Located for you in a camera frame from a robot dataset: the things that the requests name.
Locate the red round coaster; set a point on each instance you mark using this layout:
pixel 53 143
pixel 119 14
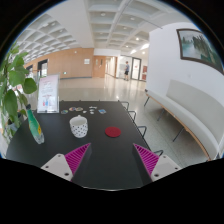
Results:
pixel 112 132

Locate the green leafy potted plant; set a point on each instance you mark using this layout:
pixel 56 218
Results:
pixel 14 88

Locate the yellow round coaster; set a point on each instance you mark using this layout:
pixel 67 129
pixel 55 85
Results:
pixel 79 109

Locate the black metal chair frame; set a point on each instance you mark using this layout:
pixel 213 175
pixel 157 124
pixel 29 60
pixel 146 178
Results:
pixel 132 114
pixel 125 104
pixel 142 130
pixel 159 152

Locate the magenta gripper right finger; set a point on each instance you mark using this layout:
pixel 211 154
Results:
pixel 153 167

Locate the acrylic sign holder stand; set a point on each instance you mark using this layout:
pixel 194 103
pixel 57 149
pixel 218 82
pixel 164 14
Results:
pixel 48 94

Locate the green plastic water bottle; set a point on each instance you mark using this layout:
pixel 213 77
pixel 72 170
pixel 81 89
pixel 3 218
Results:
pixel 34 126

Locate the green small coaster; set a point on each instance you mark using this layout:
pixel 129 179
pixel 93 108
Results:
pixel 64 112

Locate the white polka dot mug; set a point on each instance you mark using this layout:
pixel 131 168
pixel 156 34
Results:
pixel 79 126

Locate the person standing far away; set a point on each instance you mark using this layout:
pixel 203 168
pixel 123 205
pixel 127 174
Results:
pixel 127 70

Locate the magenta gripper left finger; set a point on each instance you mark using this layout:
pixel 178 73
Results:
pixel 67 165

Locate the blue small coaster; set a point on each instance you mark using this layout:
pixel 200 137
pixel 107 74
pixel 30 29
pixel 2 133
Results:
pixel 102 111

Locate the long white bench sofa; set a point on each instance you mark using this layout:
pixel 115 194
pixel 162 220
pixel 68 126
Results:
pixel 200 114

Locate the framed landscape painting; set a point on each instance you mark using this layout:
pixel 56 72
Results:
pixel 194 46

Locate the colourful round coaster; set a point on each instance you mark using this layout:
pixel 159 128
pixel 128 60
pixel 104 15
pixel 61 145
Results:
pixel 72 109

